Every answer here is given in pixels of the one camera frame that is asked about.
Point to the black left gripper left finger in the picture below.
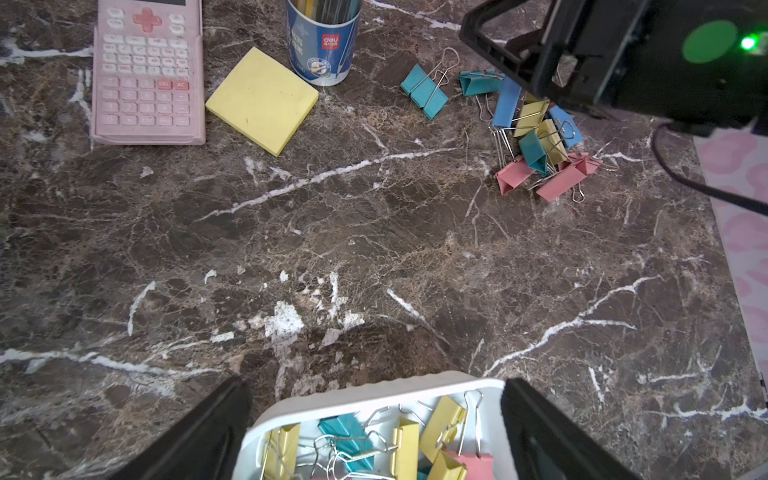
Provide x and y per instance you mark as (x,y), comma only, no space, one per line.
(204,444)

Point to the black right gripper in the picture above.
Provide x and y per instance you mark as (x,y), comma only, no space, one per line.
(698,63)

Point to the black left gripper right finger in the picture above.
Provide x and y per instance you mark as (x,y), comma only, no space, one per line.
(546,444)

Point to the white storage tray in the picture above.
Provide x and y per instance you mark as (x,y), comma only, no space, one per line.
(438,426)

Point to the teal binder clip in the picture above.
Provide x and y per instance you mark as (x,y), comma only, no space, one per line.
(480,82)
(425,88)
(348,434)

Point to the large pink binder clip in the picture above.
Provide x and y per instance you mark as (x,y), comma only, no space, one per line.
(579,167)

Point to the large blue binder clip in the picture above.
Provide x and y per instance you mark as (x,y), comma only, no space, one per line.
(509,96)

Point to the teal binder clip flat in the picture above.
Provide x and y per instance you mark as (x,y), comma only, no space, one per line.
(425,88)

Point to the yellow sticky note pad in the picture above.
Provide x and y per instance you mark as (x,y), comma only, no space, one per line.
(263,100)

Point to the blue lid pencil tube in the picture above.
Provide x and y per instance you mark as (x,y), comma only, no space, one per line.
(321,37)

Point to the pink calculator on table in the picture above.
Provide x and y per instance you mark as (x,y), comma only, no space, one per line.
(148,79)

